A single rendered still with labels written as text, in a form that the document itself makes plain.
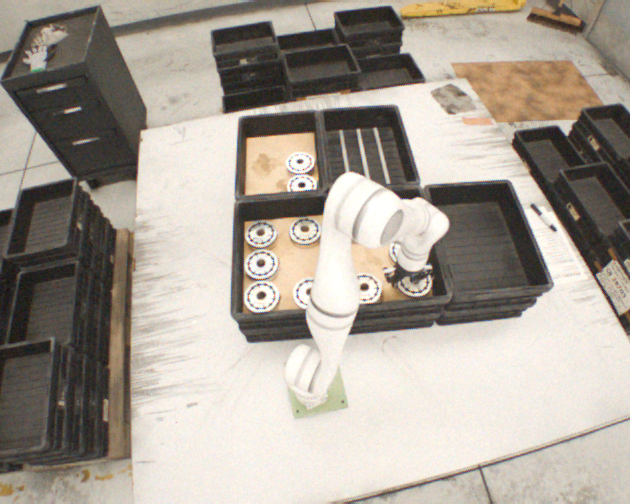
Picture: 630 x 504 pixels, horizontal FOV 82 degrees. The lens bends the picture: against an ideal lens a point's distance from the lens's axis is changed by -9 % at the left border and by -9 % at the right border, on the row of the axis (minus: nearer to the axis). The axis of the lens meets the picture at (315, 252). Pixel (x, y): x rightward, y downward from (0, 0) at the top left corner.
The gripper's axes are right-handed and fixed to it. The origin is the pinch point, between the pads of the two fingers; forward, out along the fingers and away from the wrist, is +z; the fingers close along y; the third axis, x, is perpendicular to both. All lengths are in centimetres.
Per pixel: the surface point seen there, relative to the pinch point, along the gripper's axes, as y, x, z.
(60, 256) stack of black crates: -136, 43, 35
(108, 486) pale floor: -125, -48, 87
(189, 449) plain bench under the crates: -65, -39, 17
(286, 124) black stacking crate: -31, 70, -1
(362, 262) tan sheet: -10.2, 10.1, 4.2
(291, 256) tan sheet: -31.9, 14.5, 4.2
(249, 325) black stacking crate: -44.9, -7.8, 2.9
